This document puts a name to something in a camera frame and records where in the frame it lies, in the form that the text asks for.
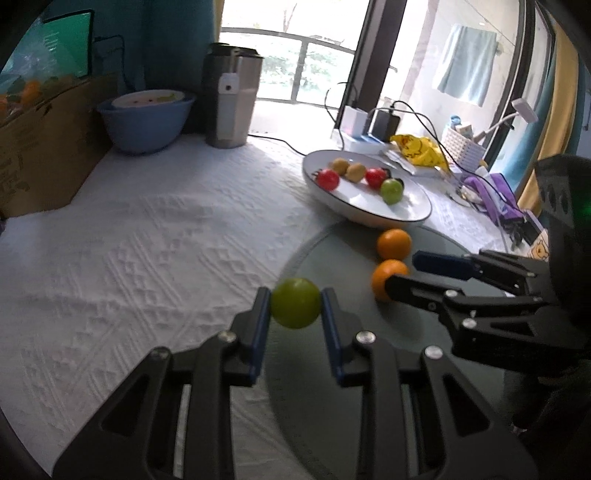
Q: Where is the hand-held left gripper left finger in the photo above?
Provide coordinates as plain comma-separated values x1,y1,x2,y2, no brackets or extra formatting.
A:
53,286,273,480

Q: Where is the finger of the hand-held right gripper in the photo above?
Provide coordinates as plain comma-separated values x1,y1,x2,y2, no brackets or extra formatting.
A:
412,249,539,298
385,273,588,371

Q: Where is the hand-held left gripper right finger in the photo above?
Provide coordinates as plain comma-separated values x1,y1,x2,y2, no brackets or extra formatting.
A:
321,287,540,480

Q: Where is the small orange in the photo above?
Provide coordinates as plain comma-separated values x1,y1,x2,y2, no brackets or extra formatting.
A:
377,228,413,260
372,259,411,302

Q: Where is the green tomato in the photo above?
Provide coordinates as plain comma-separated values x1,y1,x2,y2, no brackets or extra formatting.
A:
271,277,321,329
380,179,403,205

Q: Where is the white plate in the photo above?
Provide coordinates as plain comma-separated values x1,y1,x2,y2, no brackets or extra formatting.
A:
302,149,433,228

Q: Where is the round grey cutting board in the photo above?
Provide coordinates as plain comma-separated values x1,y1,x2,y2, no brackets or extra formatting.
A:
265,220,513,480

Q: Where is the white mug with bear print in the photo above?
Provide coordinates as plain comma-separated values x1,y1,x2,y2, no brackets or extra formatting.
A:
525,228,553,264

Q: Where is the purple cloth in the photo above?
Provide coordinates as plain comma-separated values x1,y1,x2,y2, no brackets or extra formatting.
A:
462,172,528,227

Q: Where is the yellow curtain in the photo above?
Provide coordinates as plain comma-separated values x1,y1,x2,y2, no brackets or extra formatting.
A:
210,0,228,44
517,28,580,210

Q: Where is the yellow plastic bag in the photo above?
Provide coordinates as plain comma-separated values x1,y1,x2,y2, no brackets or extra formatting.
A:
390,134,455,169

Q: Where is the white woven basket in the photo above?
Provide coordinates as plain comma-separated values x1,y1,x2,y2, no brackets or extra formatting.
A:
441,124,488,171

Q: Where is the white desk lamp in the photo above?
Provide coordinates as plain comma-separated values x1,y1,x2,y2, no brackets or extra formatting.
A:
475,98,539,140

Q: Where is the white power strip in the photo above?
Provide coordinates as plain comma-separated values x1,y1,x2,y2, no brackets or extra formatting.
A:
330,129,402,156

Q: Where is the white textured tablecloth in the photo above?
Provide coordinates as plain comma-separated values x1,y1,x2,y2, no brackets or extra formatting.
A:
0,134,513,480

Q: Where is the black charger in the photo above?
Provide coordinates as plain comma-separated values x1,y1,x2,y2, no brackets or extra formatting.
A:
369,108,402,142

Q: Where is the white charger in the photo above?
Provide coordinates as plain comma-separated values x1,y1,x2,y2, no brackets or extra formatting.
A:
341,106,370,138

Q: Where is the light blue towel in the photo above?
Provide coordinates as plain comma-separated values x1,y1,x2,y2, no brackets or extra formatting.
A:
436,24,500,108

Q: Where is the blue bowl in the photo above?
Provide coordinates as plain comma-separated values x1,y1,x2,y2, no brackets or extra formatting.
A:
96,92,195,156

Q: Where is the steel thermos jug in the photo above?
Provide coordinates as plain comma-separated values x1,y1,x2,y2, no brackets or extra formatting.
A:
201,42,265,149

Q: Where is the balcony railing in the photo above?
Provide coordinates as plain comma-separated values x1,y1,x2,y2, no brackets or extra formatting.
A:
221,27,358,106

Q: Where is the white dish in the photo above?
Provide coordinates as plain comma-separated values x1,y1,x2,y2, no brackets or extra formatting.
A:
111,89,188,109

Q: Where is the cardboard box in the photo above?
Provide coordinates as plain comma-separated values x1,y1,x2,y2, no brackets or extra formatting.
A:
0,69,120,220

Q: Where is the blue curtain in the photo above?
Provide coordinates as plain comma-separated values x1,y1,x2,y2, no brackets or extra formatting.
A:
90,0,217,136

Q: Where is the clear plastic bag of oranges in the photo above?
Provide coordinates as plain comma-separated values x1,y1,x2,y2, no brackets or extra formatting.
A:
0,55,63,118

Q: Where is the laptop with green screen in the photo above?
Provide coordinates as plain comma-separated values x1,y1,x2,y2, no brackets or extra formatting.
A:
0,9,95,83

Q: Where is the black cable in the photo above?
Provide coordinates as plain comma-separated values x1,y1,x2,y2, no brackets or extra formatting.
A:
324,82,356,139
248,133,309,157

